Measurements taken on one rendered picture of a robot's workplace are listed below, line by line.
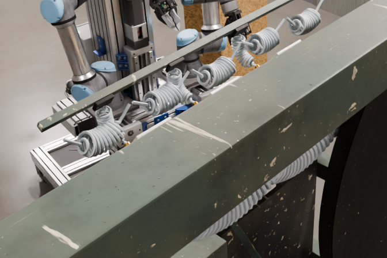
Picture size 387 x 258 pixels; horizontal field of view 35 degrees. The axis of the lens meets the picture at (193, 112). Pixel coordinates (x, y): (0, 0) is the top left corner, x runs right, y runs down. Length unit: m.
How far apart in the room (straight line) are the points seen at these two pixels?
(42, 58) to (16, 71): 0.30
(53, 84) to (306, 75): 4.77
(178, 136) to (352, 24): 0.39
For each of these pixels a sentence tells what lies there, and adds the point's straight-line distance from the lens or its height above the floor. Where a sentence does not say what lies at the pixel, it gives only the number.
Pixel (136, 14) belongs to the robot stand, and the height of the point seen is 1.44.
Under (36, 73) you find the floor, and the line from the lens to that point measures 5.78.
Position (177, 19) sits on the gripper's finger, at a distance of 2.49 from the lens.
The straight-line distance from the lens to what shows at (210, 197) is 0.72.
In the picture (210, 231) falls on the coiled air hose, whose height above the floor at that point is 2.01.
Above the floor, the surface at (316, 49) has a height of 2.20.
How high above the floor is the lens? 2.62
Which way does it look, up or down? 33 degrees down
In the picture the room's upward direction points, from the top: 5 degrees counter-clockwise
